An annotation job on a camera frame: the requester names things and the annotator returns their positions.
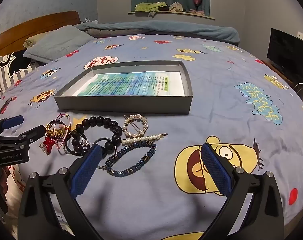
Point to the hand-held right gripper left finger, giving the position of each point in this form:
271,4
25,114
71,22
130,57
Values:
87,170

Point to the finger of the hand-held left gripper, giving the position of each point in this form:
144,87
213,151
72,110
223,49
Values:
14,121
32,132

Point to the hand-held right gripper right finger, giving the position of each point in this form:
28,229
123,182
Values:
215,170

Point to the silver bangle with charm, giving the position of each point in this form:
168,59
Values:
85,143

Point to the plain silver bangle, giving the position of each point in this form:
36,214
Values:
105,138

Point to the round pearl hair clip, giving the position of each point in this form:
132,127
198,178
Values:
125,128

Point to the grey cardboard box tray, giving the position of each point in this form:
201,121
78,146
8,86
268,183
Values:
121,103

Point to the person's light printed clothing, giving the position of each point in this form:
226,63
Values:
14,180

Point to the striped pillow with black print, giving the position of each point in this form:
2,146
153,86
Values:
6,75

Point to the blue cartoon printed bedsheet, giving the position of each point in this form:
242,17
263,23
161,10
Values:
166,205

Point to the beige pillow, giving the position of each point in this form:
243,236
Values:
31,40

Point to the grey-blue pillow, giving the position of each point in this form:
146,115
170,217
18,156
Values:
59,42

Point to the printed blue-green paper sheet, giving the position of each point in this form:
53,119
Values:
129,83

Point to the wooden headboard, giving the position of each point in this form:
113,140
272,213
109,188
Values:
29,25

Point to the wooden monitor stand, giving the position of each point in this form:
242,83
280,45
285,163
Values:
271,66

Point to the grey blanket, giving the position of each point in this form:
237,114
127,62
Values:
104,32

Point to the black flat screen monitor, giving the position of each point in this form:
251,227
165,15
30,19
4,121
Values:
286,52

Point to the blue blanket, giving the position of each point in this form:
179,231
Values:
191,31

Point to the small pink plush toy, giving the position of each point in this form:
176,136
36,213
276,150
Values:
197,12

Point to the wooden window sill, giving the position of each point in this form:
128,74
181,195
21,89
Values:
166,13

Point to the beige plush toy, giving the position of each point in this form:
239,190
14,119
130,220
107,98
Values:
176,6

